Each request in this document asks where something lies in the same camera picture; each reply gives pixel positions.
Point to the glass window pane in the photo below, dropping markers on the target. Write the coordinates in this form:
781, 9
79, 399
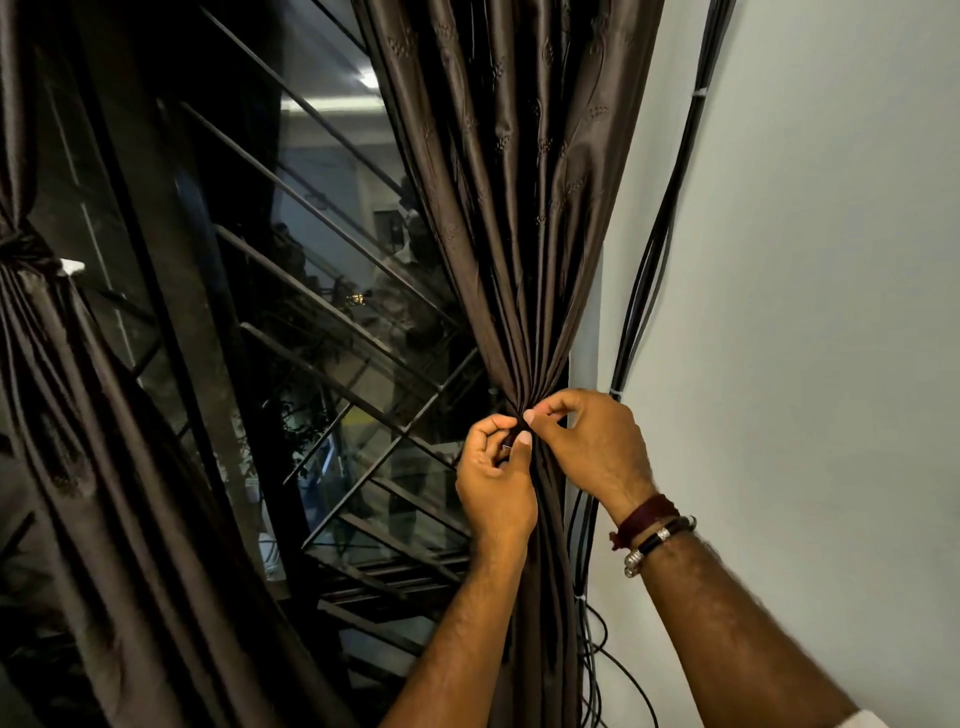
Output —
330, 172

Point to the dark curtain tieback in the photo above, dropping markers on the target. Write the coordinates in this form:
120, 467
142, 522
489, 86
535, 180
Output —
514, 438
26, 251

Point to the person's left thumb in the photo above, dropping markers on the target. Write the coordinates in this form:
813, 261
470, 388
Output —
525, 451

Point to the person's left hand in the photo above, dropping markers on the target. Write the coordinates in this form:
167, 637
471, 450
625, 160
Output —
495, 502

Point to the person's right thumb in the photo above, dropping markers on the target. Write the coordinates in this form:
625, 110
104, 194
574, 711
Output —
544, 435

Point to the brown plain curtain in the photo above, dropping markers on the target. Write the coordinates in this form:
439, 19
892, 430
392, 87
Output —
97, 487

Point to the brown patterned curtain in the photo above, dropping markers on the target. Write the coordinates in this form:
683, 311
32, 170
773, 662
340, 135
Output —
510, 225

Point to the person's left forearm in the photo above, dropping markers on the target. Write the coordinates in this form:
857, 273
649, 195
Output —
457, 645

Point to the black metal window grille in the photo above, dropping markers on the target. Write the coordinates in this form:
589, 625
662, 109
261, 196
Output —
322, 315

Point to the person's right hand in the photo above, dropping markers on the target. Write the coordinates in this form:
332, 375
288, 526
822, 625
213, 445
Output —
600, 450

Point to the white sleeve cuff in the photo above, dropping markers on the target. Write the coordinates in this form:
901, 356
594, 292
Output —
866, 720

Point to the person's right forearm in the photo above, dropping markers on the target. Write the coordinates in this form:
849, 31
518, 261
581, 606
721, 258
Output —
727, 637

